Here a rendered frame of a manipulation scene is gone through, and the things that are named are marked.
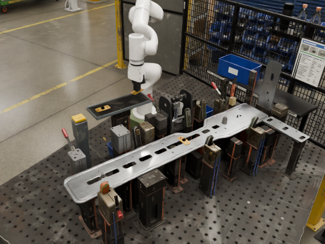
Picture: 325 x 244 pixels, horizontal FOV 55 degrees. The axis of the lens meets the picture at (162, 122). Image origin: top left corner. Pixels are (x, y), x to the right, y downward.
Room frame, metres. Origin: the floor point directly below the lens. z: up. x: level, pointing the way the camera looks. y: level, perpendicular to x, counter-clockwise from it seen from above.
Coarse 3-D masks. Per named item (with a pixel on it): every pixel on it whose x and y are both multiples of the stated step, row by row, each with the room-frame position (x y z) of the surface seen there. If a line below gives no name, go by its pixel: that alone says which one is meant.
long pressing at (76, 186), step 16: (224, 112) 1.81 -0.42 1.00; (240, 112) 1.82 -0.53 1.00; (256, 112) 1.83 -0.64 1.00; (208, 128) 1.61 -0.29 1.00; (224, 128) 1.62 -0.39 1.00; (240, 128) 1.62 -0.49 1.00; (160, 144) 1.43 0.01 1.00; (192, 144) 1.44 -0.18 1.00; (112, 160) 1.27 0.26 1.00; (128, 160) 1.27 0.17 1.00; (160, 160) 1.28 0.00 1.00; (80, 176) 1.14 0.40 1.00; (96, 176) 1.14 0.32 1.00; (112, 176) 1.15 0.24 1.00; (128, 176) 1.15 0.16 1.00; (80, 192) 1.03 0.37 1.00; (96, 192) 1.04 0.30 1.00
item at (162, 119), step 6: (156, 114) 1.63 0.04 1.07; (162, 114) 1.63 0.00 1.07; (156, 120) 1.58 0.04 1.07; (162, 120) 1.57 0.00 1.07; (156, 126) 1.58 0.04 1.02; (162, 126) 1.57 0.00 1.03; (156, 132) 1.57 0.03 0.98; (162, 132) 1.57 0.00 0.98; (156, 138) 1.58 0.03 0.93; (162, 150) 1.58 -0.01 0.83
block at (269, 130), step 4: (264, 128) 1.66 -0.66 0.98; (268, 128) 1.67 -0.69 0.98; (268, 132) 1.62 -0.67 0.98; (272, 132) 1.62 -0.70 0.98; (268, 136) 1.60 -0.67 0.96; (272, 136) 1.62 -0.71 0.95; (268, 140) 1.60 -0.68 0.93; (272, 140) 1.63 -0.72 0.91; (264, 144) 1.61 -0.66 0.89; (268, 144) 1.61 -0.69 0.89; (260, 148) 1.63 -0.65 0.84; (264, 148) 1.61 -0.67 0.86; (268, 148) 1.64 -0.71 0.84; (260, 152) 1.63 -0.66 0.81; (264, 152) 1.62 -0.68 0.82; (268, 152) 1.64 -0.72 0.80; (260, 156) 1.62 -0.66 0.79; (264, 156) 1.61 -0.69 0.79; (260, 160) 1.61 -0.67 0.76; (264, 160) 1.62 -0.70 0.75; (260, 164) 1.61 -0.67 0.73; (264, 164) 1.62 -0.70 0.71
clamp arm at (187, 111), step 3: (186, 108) 1.67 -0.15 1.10; (189, 108) 1.67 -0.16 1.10; (186, 111) 1.65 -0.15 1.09; (189, 111) 1.66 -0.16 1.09; (186, 114) 1.65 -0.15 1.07; (189, 114) 1.66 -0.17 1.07; (186, 117) 1.65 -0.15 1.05; (189, 117) 1.66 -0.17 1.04; (186, 120) 1.64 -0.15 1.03; (189, 120) 1.65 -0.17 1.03; (186, 123) 1.64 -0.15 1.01; (189, 123) 1.64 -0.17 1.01
